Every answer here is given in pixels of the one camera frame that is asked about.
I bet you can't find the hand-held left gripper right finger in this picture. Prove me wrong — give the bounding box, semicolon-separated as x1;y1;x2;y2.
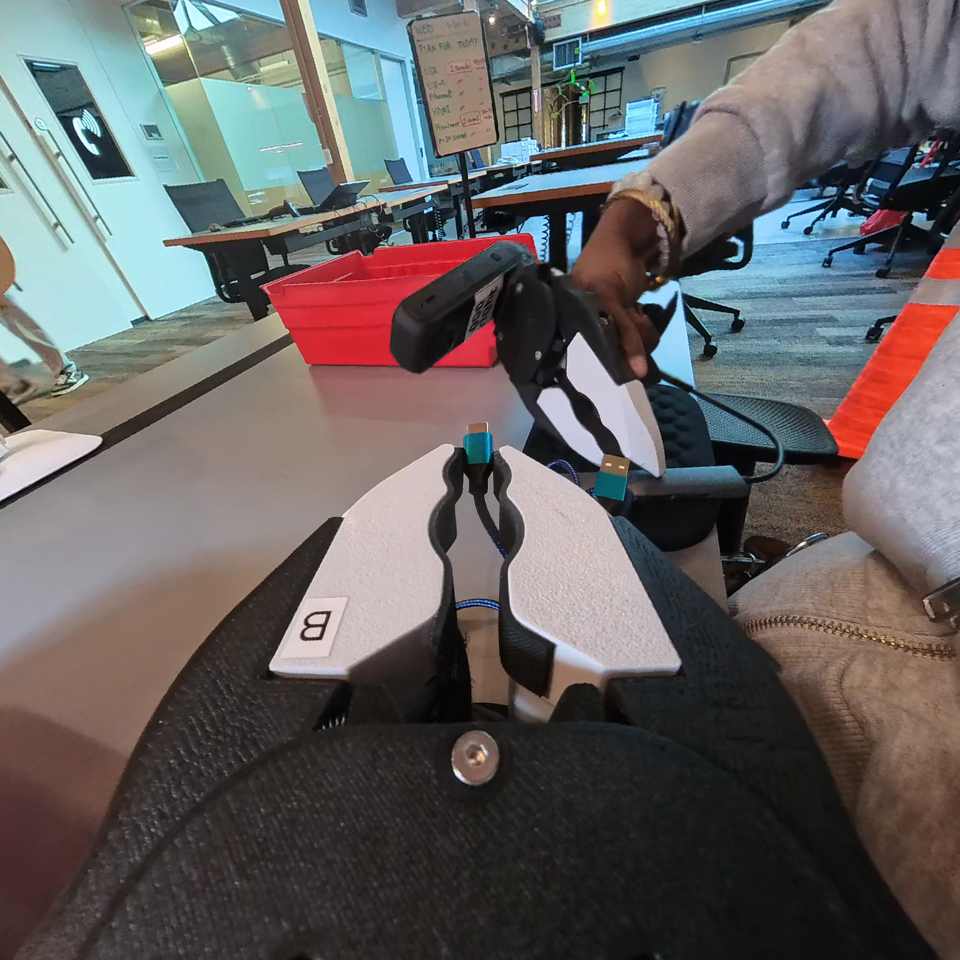
495;444;682;721

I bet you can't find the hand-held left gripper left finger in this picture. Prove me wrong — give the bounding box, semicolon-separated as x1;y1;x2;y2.
268;442;474;714

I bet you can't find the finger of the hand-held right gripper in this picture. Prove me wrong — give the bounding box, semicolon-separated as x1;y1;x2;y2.
534;384;612;462
562;332;669;480

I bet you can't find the blue braided usb-c cable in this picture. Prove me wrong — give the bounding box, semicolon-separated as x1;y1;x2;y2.
450;421;633;612

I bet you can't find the red plastic bin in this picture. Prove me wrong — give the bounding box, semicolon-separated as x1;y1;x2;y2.
260;232;540;369

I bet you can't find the person's right forearm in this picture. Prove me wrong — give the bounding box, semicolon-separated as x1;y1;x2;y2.
637;0;960;260

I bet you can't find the person's right hand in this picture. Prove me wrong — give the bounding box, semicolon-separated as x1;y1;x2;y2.
568;196;672;382

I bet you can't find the wooden office desk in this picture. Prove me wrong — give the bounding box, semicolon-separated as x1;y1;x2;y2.
163;183;451;320
471;157;654;249

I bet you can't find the whiteboard on stand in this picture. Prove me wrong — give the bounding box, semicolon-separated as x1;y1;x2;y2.
406;9;501;241

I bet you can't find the orange traffic cone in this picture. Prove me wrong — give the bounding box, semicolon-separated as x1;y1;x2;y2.
825;247;960;460

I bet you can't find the row of black office chairs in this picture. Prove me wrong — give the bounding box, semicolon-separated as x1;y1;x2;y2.
780;127;960;342

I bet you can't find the white sheet stand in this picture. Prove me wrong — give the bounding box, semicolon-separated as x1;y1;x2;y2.
0;429;104;504

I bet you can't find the white phone booth door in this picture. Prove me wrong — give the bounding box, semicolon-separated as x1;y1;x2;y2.
18;52;147;324
0;78;72;361

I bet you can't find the beaded bracelet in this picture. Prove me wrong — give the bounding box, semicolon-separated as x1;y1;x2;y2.
603;172;687;294

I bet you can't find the wooden post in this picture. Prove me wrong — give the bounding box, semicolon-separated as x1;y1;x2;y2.
279;0;357;185

